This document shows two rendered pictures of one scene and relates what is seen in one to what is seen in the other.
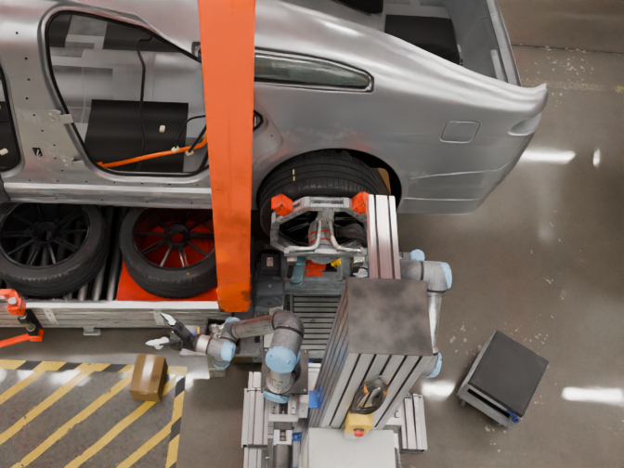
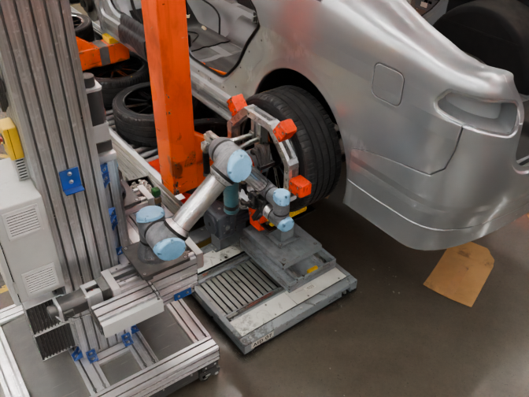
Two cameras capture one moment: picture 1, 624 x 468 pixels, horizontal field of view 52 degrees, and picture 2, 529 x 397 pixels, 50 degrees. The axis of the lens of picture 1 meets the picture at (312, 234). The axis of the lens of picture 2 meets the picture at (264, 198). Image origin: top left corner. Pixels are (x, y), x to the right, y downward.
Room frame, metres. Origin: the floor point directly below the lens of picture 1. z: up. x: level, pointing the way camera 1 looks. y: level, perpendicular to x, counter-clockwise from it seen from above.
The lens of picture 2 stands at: (0.71, -2.33, 2.50)
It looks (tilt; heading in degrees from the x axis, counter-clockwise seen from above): 37 degrees down; 63
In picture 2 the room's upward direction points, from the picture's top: 1 degrees clockwise
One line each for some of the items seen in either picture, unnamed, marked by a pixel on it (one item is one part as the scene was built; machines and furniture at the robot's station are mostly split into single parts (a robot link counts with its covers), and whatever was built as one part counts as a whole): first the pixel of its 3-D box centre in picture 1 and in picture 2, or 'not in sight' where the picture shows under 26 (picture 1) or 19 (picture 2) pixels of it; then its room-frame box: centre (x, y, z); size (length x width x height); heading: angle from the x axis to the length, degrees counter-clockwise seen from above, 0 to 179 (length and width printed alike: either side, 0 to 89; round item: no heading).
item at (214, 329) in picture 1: (223, 335); (142, 194); (1.30, 0.37, 0.51); 0.20 x 0.14 x 0.13; 91
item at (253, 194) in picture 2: not in sight; (260, 202); (1.68, -0.39, 0.86); 0.12 x 0.08 x 0.09; 101
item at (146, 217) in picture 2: not in sight; (152, 224); (1.13, -0.48, 0.98); 0.13 x 0.12 x 0.14; 96
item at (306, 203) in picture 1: (321, 230); (260, 159); (1.86, -0.05, 0.85); 0.54 x 0.07 x 0.54; 101
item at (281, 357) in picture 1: (280, 369); not in sight; (0.93, 0.03, 1.19); 0.15 x 0.12 x 0.55; 174
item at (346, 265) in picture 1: (316, 266); (286, 252); (2.03, -0.06, 0.13); 0.50 x 0.36 x 0.10; 101
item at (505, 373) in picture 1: (500, 381); not in sight; (1.46, -1.26, 0.17); 0.43 x 0.36 x 0.34; 155
